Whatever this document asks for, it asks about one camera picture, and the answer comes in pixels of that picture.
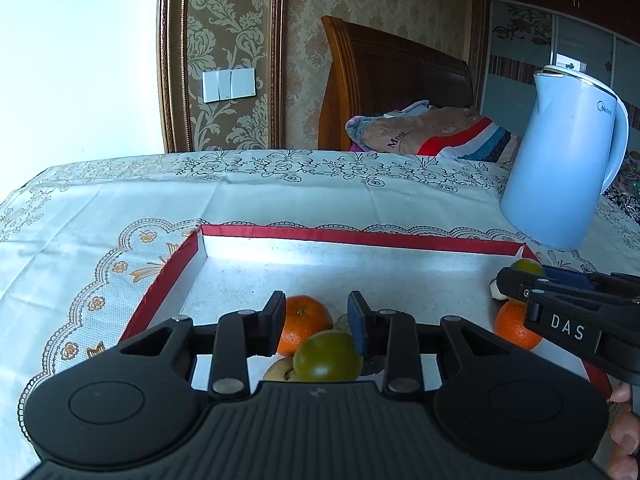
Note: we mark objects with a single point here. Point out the brown wall trim frame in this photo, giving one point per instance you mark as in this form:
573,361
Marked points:
275,60

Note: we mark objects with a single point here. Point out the brown kiwi fruit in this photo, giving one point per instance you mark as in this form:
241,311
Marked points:
342,324

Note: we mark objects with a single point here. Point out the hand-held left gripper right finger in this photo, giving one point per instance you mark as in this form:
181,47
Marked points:
357,327

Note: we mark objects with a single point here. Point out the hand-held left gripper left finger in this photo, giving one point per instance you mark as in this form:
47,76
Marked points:
275,321

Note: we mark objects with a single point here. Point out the tan round fruit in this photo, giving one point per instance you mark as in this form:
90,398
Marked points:
279,371

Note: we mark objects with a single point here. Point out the striped quilt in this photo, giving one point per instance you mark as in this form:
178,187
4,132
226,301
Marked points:
475,142

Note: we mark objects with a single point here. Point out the floral glass door wardrobe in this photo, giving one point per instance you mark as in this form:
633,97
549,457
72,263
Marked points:
575,35

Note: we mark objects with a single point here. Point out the white wall switch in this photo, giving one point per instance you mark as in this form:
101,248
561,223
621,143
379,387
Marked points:
229,84

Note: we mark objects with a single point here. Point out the small orange tangerine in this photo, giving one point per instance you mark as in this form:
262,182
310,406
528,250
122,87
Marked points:
510,327

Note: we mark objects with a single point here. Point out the red shallow cardboard tray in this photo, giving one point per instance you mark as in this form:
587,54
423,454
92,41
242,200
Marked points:
350,270

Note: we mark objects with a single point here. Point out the person's right hand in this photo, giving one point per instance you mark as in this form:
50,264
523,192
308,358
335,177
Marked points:
625,435

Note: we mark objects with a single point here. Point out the large orange tangerine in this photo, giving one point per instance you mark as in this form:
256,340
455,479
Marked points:
305,322

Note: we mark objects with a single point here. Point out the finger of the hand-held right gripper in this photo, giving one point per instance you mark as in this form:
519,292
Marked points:
517,285
565,275

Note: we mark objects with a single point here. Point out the brown wooden headboard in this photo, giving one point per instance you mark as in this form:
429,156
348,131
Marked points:
390,70

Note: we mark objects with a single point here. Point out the dark floral bedsheet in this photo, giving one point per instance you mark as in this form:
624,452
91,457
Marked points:
625,190

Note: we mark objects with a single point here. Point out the light blue electric kettle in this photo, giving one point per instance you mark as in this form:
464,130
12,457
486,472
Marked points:
555,170

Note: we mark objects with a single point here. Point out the green tangerine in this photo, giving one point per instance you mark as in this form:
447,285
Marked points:
529,265
325,361

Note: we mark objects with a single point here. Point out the folded pink brown blanket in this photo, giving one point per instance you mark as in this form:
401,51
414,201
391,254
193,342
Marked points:
400,132

